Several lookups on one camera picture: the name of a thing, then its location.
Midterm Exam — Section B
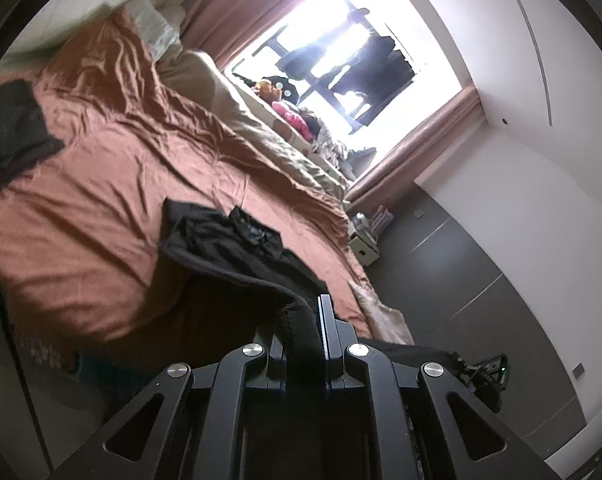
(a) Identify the white nightstand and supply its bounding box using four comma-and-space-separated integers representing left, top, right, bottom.
350, 230, 382, 267

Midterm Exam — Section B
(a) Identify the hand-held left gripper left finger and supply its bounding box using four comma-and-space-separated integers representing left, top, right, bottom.
46, 327, 288, 480

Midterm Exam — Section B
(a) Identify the pile of clothes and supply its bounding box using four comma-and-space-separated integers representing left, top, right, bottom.
305, 122, 378, 177

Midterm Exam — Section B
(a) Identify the pink curtain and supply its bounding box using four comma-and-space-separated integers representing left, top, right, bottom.
345, 86, 482, 202
180, 0, 384, 77

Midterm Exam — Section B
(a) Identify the white patterned pillow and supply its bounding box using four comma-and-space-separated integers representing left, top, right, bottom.
130, 0, 182, 63

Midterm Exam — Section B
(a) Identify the large dark hanging garment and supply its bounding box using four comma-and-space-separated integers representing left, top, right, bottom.
330, 34, 416, 112

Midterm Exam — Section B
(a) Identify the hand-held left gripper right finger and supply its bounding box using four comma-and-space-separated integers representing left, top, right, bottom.
319, 294, 562, 480

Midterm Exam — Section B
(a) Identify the small dark hanging garment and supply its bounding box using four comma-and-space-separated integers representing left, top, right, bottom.
275, 42, 334, 77

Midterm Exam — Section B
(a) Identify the beige folded cloth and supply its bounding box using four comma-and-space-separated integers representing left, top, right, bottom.
347, 280, 416, 347

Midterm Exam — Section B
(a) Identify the pink plush toy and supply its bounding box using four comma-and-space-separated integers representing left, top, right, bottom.
272, 101, 312, 137

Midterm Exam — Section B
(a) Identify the orange-brown blanket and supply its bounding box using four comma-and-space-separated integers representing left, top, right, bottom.
0, 7, 376, 378

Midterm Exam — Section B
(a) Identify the black cloth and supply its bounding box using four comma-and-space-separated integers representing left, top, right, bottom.
0, 80, 66, 207

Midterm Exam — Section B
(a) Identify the black button-up shirt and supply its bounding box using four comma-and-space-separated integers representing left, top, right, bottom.
160, 198, 332, 385

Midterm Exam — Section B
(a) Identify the cream padded headboard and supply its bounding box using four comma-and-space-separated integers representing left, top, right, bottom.
0, 0, 149, 58

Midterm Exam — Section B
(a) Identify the beige duvet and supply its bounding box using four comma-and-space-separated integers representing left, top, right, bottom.
157, 49, 352, 202

